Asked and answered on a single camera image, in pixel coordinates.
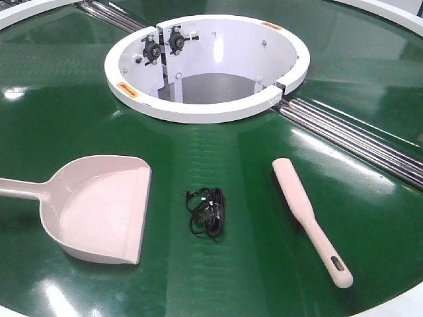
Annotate black cable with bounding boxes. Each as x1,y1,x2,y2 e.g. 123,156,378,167
183,187,227,238

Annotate pink hand broom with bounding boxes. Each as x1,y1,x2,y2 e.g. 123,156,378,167
272,158,354,289

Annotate pink plastic dustpan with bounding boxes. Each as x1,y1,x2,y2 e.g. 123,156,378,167
1,155,152,265

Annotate green conveyor belt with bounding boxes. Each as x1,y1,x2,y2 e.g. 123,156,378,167
1,5,422,316

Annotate orange arrow sticker front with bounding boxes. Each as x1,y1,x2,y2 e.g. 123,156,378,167
117,82,139,98

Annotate orange sticker rear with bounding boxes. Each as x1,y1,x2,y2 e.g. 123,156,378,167
261,21,282,31

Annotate steel rollers top left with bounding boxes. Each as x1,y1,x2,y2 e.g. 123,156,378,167
76,1,146,33

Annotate steel rollers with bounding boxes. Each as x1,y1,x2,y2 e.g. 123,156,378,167
272,98,422,190
76,1,146,33

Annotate steel rollers right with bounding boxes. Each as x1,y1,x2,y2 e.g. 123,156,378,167
272,98,422,190

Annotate white outer rim right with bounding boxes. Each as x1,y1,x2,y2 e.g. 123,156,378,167
338,0,422,36

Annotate white rim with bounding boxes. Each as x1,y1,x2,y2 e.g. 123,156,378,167
0,0,77,30
338,0,422,36

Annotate white outer rim left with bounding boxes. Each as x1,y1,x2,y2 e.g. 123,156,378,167
0,0,77,30

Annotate white central conveyor hub ring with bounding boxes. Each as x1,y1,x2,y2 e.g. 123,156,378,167
104,14,311,124

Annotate right black bearing mount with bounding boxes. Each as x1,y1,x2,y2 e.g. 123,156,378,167
167,26,200,55

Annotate black bearing mount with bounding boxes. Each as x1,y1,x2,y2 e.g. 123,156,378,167
167,26,200,55
143,35,161,65

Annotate left black bearing mount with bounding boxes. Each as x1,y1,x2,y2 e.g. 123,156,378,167
143,35,161,65

